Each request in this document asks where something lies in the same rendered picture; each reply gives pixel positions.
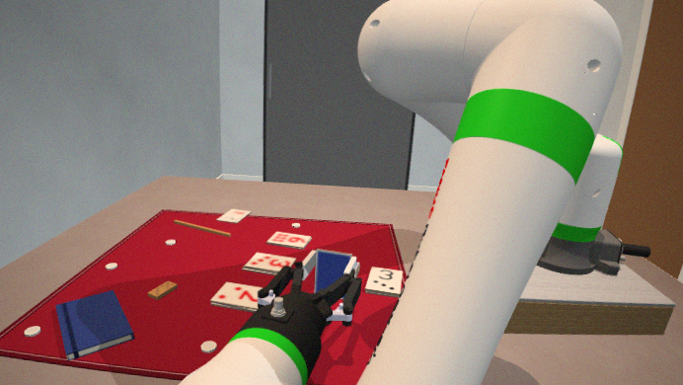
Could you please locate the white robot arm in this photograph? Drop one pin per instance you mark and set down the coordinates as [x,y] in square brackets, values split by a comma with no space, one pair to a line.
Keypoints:
[540,75]

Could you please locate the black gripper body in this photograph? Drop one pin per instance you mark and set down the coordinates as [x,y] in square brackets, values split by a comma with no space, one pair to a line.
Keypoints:
[318,317]

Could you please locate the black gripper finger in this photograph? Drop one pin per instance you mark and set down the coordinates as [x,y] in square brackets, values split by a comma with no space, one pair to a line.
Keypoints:
[346,285]
[280,281]

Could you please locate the blue book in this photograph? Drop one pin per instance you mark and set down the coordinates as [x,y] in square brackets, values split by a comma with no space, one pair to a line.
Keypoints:
[91,324]

